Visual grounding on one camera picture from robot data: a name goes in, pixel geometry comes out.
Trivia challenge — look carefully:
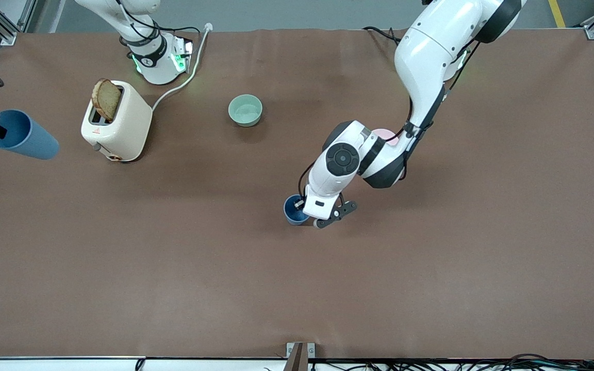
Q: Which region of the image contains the pink bowl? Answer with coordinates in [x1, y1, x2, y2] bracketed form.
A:
[371, 128, 401, 146]

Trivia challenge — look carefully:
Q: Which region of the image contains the cream white toaster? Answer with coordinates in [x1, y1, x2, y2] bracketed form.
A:
[81, 80, 153, 163]

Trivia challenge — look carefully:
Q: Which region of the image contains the white toaster power cable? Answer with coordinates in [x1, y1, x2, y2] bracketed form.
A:
[151, 23, 213, 112]

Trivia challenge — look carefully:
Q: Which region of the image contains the blue plastic cup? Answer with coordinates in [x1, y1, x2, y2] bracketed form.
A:
[0, 109, 61, 160]
[283, 194, 312, 227]

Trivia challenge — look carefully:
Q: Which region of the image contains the black cable bundle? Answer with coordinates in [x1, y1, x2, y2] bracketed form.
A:
[307, 353, 594, 371]

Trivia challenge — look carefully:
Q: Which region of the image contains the black left arm base cable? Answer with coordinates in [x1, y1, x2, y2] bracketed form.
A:
[362, 26, 406, 46]

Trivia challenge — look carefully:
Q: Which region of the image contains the right arm base control box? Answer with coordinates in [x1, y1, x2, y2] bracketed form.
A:
[171, 36, 194, 74]

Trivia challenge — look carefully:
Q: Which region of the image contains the green bowl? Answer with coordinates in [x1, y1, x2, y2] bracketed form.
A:
[228, 94, 263, 127]

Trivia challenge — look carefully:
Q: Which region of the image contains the metal table edge bracket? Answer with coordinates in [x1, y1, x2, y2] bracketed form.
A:
[286, 342, 316, 371]

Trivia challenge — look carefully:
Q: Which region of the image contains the brown bread slice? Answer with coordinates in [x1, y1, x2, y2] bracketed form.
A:
[92, 78, 123, 123]

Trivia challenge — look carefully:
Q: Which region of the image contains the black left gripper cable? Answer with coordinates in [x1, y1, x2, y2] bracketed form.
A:
[296, 160, 319, 200]

